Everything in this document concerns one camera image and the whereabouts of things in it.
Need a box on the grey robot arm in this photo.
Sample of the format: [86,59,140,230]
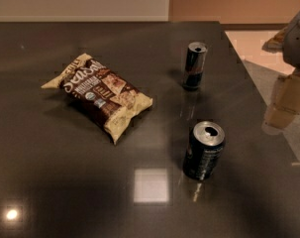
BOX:
[283,11,300,68]

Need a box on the dark blue pepsi can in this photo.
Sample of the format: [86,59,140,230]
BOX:
[183,121,225,180]

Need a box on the slim dark energy drink can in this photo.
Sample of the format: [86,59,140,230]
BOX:
[182,42,208,90]

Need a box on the brown sea salt chip bag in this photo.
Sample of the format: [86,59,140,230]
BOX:
[42,54,152,144]

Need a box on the cardboard box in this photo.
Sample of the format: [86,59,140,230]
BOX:
[264,69,300,130]

